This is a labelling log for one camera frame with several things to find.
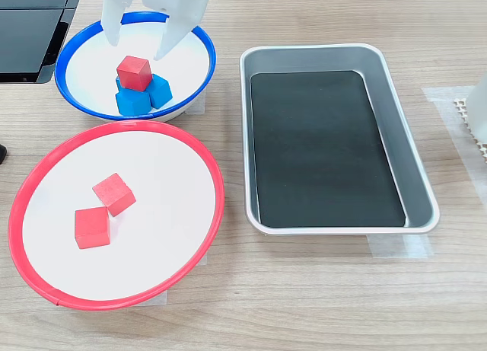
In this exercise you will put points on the black flat panel device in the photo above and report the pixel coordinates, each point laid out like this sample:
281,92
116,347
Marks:
26,39

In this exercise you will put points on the small black object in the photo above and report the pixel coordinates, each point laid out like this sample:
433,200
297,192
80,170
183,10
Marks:
2,154

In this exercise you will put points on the red-rimmed white plate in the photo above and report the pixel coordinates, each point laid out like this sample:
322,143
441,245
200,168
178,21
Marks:
152,214

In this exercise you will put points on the steel tray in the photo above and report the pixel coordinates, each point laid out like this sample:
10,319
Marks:
399,138

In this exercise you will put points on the black tray mat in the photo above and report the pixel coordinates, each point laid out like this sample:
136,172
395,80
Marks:
323,149

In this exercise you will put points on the pale perforated base plate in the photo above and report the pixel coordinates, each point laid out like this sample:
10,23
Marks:
462,115

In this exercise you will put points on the blue cube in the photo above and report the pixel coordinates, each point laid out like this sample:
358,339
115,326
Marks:
118,84
160,92
131,103

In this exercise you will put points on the red cube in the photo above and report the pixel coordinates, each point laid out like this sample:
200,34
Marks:
133,73
92,229
114,195

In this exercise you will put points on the blue-rimmed white plate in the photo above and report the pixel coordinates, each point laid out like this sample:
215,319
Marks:
91,77

